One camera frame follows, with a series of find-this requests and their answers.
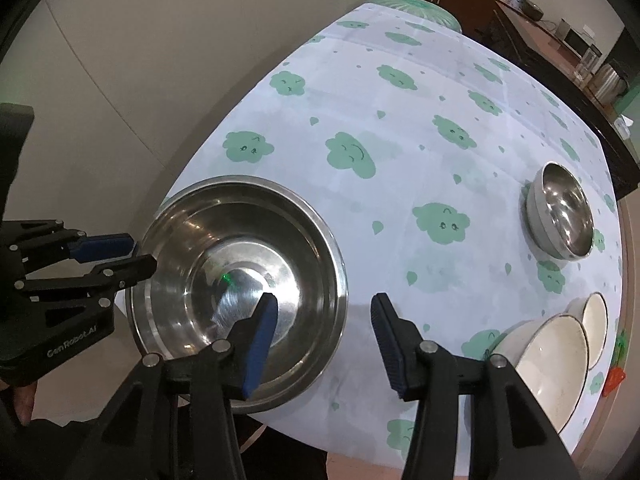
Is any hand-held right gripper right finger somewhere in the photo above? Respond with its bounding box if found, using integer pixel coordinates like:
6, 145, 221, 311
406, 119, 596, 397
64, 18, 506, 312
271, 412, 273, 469
370, 292, 581, 480

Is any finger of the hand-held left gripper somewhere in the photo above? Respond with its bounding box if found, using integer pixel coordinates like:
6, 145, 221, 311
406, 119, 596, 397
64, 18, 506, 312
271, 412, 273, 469
7, 218, 135, 275
15, 254, 158, 308

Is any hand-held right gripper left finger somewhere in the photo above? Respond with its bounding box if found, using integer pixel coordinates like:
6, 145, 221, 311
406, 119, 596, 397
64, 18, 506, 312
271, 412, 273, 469
67, 292, 279, 480

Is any large steel bowl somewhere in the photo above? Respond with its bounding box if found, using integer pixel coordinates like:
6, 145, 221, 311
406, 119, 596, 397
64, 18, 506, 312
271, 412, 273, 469
125, 175, 349, 402

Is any large white enamel bowl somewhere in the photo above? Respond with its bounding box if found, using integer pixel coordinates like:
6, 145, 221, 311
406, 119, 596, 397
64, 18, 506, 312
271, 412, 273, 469
492, 312, 591, 436

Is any small white enamel bowl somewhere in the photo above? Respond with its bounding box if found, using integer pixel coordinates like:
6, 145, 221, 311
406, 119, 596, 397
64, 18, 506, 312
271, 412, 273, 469
565, 291, 610, 372

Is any small steel bowl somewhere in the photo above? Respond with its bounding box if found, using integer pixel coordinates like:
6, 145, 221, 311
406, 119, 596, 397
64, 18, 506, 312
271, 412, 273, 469
525, 161, 596, 261

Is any person's left hand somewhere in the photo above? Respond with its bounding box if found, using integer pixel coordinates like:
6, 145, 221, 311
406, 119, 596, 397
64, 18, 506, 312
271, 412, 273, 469
0, 377, 38, 428

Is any person's dark clothing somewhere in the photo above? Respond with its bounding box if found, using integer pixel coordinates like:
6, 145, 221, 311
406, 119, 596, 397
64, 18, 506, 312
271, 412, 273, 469
0, 385, 328, 480

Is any green cloud print tablecloth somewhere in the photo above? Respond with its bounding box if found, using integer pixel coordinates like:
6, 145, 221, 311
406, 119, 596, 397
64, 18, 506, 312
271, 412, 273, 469
115, 2, 625, 476

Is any orange plastic clip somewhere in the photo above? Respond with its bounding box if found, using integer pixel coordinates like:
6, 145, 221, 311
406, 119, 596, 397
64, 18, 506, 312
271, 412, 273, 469
604, 367, 626, 396

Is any green plastic stool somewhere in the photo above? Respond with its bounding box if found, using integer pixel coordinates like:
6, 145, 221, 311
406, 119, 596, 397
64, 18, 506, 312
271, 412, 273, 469
370, 0, 463, 33

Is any steel thermos jug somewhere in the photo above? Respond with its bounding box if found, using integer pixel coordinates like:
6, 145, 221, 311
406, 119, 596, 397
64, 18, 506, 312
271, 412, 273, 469
594, 62, 630, 103

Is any dark wooden table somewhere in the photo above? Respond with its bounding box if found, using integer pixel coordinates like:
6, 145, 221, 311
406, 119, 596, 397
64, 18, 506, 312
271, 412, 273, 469
475, 0, 640, 201

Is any white microwave oven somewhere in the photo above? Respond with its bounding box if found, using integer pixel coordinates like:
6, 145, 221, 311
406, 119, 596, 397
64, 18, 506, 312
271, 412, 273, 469
556, 19, 598, 58

